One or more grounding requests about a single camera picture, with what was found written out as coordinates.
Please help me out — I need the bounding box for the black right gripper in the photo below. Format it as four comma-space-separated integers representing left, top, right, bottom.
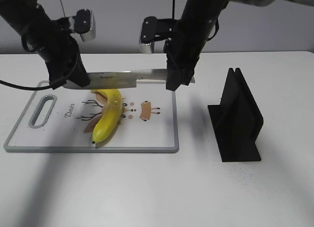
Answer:
164, 18, 217, 91

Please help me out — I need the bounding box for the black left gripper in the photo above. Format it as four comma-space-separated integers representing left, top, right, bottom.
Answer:
37, 18, 90, 89

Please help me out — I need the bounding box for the knife with white handle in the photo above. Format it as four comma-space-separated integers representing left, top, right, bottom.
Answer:
64, 68, 196, 90

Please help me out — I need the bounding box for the yellow plastic banana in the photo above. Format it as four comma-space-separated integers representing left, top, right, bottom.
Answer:
92, 89, 123, 143

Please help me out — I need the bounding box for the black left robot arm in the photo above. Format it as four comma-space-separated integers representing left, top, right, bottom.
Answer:
0, 0, 96, 89

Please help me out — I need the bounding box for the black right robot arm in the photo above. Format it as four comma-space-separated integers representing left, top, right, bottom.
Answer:
164, 0, 314, 91

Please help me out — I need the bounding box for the grey rimmed deer cutting board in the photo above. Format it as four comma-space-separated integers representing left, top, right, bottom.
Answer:
4, 81, 179, 153

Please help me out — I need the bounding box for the black knife stand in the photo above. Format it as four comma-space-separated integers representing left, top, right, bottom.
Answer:
208, 68, 263, 162

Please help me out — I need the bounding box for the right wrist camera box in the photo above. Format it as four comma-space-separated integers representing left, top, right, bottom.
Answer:
139, 16, 177, 54

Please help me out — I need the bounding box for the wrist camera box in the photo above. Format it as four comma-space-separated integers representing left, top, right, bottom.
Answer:
56, 8, 96, 42
139, 16, 177, 54

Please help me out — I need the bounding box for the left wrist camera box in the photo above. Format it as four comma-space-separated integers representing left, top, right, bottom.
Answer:
56, 8, 96, 42

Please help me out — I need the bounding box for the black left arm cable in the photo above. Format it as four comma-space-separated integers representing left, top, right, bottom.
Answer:
0, 32, 81, 90

